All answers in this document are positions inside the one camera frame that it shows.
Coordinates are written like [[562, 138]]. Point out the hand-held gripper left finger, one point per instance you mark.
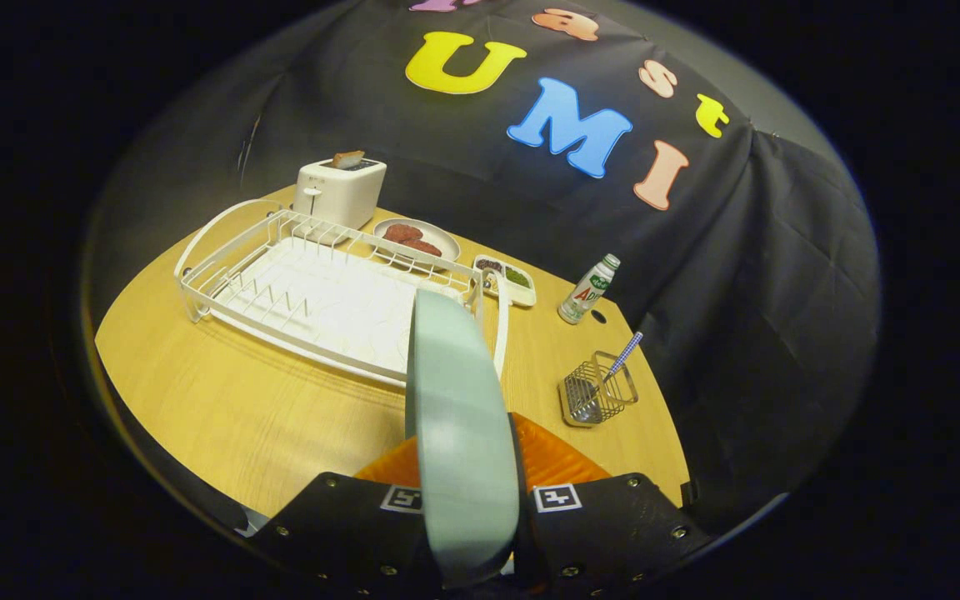
[[338, 525]]

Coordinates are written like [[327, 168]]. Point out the pile of green beans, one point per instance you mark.
[[517, 277]]

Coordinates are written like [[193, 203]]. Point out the beige round dish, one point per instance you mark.
[[443, 237]]

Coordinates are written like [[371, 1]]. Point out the brown toast slice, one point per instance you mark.
[[348, 159]]

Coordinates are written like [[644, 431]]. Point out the red-brown sausage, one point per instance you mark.
[[402, 232], [423, 247]]

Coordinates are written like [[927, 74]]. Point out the white drink bottle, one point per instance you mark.
[[587, 292]]

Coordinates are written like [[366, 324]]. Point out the pile of red beans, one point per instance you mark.
[[490, 266]]

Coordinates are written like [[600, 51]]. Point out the black backdrop cloth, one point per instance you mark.
[[780, 292]]

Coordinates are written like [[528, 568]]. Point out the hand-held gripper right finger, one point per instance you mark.
[[613, 525]]

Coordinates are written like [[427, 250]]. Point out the white divided dish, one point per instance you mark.
[[522, 295]]

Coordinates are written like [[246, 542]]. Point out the pale green plate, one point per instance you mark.
[[463, 433]]

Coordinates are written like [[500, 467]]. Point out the white toaster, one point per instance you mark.
[[338, 196]]

